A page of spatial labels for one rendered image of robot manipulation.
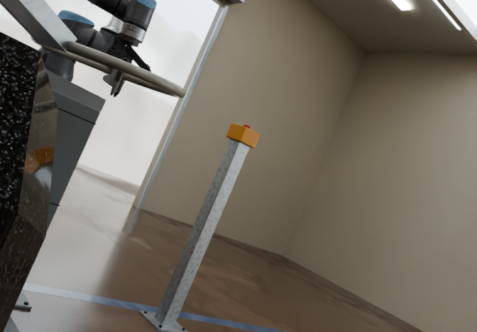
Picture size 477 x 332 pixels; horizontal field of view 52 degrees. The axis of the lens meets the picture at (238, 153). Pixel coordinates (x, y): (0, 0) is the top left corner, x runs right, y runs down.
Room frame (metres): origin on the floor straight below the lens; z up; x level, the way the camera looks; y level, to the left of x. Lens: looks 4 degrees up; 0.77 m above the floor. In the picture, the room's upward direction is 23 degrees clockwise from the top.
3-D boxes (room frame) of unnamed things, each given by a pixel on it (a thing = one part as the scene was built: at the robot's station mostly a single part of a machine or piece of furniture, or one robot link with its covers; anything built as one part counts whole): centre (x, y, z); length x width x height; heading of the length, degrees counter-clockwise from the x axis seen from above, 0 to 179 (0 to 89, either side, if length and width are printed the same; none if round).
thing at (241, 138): (2.53, 0.01, 0.54); 0.20 x 0.20 x 1.09; 41
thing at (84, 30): (2.06, 0.86, 1.10); 0.17 x 0.15 x 0.18; 113
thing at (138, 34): (1.73, 0.52, 1.14); 0.10 x 0.09 x 0.05; 2
